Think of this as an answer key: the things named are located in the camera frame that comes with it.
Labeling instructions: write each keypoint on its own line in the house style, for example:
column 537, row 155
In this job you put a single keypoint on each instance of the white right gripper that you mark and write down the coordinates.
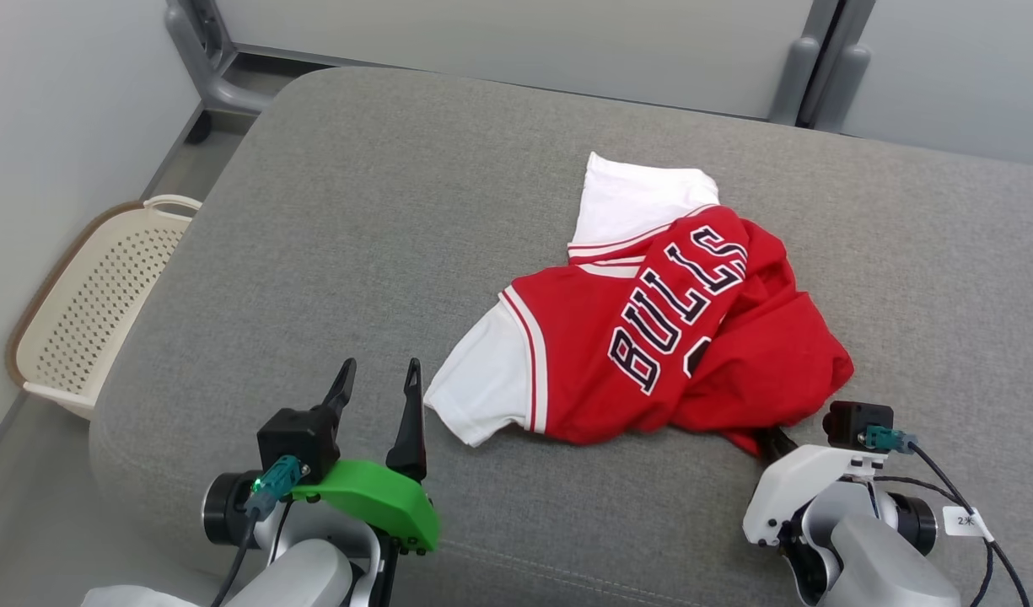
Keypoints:
column 794, row 480

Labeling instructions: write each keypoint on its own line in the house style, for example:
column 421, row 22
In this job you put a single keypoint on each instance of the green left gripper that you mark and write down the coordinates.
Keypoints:
column 381, row 502

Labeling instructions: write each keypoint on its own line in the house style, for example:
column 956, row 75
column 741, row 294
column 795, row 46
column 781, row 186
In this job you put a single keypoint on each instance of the red Bulls jersey shirt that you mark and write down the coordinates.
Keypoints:
column 600, row 362

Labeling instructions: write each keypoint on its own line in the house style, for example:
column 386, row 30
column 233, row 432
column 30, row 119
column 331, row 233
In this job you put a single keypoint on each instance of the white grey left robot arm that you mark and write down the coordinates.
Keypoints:
column 314, row 573

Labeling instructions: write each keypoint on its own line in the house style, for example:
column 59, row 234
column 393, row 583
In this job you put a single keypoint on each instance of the cream perforated laundry basket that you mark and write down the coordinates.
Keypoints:
column 94, row 303

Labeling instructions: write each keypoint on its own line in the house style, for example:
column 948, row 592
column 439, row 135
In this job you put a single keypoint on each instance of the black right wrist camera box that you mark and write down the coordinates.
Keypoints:
column 853, row 421

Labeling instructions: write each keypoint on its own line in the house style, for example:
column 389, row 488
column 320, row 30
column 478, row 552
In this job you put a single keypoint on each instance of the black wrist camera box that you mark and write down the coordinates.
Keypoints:
column 297, row 438
column 853, row 421

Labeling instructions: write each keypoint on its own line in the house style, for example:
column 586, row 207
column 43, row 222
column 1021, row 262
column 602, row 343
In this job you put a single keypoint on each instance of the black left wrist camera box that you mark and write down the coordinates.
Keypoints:
column 297, row 438

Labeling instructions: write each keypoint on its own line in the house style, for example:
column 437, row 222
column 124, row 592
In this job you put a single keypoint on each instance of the grey double partition post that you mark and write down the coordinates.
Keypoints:
column 794, row 84

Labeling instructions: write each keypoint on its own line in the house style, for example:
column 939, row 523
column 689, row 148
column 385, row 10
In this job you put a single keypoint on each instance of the grey partition post with foot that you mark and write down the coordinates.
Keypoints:
column 221, row 88

